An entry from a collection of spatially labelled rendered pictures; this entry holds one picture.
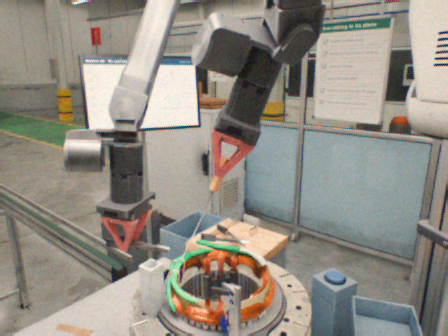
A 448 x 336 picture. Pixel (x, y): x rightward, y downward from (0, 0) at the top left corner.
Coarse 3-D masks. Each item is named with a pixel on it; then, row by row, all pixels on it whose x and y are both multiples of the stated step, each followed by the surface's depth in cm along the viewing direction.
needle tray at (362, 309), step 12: (360, 300) 67; (372, 300) 66; (360, 312) 67; (372, 312) 66; (384, 312) 66; (396, 312) 65; (408, 312) 64; (360, 324) 65; (372, 324) 65; (384, 324) 65; (396, 324) 65; (408, 324) 65
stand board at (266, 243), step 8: (216, 224) 99; (240, 224) 99; (248, 224) 99; (208, 232) 94; (232, 232) 94; (240, 232) 94; (248, 232) 94; (256, 232) 94; (264, 232) 94; (272, 232) 94; (192, 240) 89; (248, 240) 89; (256, 240) 89; (264, 240) 89; (272, 240) 89; (280, 240) 89; (192, 248) 88; (248, 248) 85; (256, 248) 85; (264, 248) 85; (272, 248) 85; (280, 248) 89; (264, 256) 82; (272, 256) 86
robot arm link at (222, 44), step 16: (224, 16) 44; (208, 32) 43; (224, 32) 42; (240, 32) 43; (256, 32) 45; (288, 32) 42; (304, 32) 41; (208, 48) 43; (224, 48) 44; (240, 48) 45; (272, 48) 44; (288, 48) 42; (304, 48) 43; (208, 64) 44; (224, 64) 45; (240, 64) 45; (288, 64) 45
